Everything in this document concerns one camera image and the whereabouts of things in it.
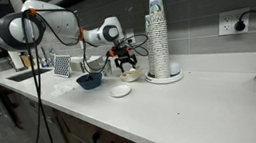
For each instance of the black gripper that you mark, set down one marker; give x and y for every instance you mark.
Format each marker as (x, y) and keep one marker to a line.
(124, 53)

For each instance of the wooden cooking spoon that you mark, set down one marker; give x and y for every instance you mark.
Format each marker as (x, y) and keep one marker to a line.
(125, 74)

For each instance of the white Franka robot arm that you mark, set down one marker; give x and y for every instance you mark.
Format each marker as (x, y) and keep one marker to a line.
(60, 23)

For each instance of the white bowl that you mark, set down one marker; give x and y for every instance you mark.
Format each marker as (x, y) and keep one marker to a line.
(130, 78)

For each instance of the dark blue bowl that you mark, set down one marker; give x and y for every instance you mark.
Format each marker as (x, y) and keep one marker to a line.
(89, 82)

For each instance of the small white saucer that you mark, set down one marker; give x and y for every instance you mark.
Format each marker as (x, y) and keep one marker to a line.
(120, 90)

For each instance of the shorter paper cup stack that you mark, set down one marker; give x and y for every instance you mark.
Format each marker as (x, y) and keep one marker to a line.
(150, 44)

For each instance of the round white cup tray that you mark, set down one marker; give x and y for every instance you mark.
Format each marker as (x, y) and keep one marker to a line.
(164, 79)

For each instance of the tall paper cup stack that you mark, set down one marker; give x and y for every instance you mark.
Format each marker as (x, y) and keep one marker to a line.
(159, 36)

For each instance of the white napkin box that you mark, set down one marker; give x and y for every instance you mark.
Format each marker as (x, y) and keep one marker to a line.
(76, 63)

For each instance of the black white calibration checkerboard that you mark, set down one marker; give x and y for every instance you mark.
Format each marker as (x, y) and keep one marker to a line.
(62, 66)

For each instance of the clear plastic sheet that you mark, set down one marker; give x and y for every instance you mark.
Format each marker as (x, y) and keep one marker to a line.
(63, 88)

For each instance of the steel kitchen sink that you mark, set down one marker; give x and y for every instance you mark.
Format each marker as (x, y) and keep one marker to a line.
(29, 74)

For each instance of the white outlet with plug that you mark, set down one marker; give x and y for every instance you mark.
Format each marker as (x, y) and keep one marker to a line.
(225, 22)

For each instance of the white single wall outlet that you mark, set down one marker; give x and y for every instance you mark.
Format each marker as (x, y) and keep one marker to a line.
(130, 33)

